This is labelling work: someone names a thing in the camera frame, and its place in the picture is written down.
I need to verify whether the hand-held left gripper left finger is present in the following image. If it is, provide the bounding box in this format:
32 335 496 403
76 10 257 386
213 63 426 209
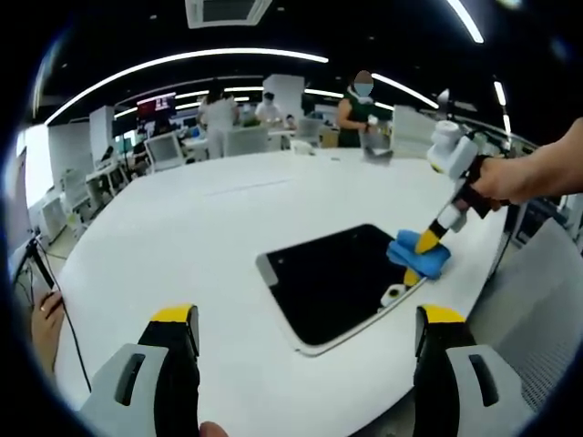
79 302 201 437

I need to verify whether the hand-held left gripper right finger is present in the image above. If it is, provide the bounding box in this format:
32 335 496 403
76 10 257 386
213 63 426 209
413 303 537 437

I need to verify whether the blue cleaning cloth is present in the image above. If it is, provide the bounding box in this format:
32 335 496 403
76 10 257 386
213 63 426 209
386 229 452 281

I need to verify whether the person's right hand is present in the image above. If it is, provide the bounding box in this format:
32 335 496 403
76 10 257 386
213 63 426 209
471 157 525 210

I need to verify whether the dark grey object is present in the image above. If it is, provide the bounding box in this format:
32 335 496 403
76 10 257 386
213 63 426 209
362 143 394 165

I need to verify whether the white ceiling light strip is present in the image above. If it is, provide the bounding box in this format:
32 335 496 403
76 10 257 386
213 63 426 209
45 48 330 127
445 0 485 46
371 72 441 110

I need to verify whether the grey mesh office chair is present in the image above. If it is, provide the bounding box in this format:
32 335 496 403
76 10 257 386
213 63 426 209
468 218 583 411

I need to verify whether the white office chair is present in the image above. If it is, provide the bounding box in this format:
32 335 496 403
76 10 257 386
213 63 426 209
144 132 186 172
296 118 320 140
225 126 270 157

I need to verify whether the white storage cart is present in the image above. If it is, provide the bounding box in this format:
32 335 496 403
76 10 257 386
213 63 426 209
61 168 90 219

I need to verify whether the red display screen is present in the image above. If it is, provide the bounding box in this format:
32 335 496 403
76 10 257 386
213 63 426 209
136 93 177 117

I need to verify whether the ceiling air vent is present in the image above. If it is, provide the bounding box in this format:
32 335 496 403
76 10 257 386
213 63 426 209
185 0 273 29

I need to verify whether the black cable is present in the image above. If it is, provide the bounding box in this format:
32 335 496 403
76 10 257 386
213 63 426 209
26 236 92 393

